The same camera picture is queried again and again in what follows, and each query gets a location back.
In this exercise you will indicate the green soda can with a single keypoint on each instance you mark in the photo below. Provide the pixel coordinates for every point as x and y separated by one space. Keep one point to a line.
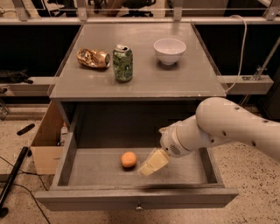
123 63

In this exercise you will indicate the crushed gold can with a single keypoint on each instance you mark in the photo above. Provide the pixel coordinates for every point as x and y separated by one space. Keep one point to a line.
93 58

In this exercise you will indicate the grey metal rail frame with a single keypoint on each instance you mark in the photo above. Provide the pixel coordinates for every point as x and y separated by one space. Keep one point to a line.
24 12

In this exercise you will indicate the grey open top drawer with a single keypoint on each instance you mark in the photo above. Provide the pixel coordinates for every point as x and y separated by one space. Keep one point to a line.
90 175

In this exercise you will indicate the black pole on floor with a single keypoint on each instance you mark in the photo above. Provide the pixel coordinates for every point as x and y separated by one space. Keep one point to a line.
9 181

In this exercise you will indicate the grey cabinet with counter top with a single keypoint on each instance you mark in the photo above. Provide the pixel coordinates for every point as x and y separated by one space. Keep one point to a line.
193 76

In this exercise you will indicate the orange fruit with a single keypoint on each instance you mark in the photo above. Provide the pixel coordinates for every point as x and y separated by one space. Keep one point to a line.
128 159

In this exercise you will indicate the white bowl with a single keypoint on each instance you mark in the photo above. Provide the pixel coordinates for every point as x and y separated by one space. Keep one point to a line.
169 50

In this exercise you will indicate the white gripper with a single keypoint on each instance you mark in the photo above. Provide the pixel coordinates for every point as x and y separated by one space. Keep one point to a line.
170 142

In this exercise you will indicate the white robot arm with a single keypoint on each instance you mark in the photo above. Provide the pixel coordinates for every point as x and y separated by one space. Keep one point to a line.
216 121

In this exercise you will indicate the black marker on floor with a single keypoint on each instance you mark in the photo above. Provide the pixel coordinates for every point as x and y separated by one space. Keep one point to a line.
26 129

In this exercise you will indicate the cardboard box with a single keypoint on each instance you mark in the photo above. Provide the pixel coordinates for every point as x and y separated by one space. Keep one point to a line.
45 147

